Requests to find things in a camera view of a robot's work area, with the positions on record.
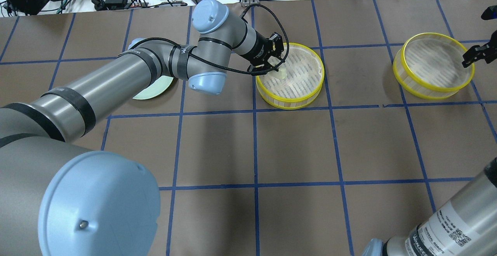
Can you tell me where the black braided left cable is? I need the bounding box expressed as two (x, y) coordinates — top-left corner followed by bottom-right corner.
(130, 3), (290, 75)

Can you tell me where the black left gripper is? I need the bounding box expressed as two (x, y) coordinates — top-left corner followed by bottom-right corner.
(247, 32), (288, 75)

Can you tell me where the white steamed bun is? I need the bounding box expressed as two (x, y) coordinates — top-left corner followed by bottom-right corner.
(268, 64), (288, 80)

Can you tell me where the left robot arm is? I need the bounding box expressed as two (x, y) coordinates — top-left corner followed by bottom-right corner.
(0, 0), (289, 256)

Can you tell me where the yellow steamer basket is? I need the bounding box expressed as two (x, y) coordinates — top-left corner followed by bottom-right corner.
(392, 33), (475, 100)
(256, 42), (325, 110)

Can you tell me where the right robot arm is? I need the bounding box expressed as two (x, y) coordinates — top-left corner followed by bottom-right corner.
(363, 33), (496, 256)

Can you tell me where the light green plate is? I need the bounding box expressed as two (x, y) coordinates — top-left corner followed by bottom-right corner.
(132, 76), (175, 100)

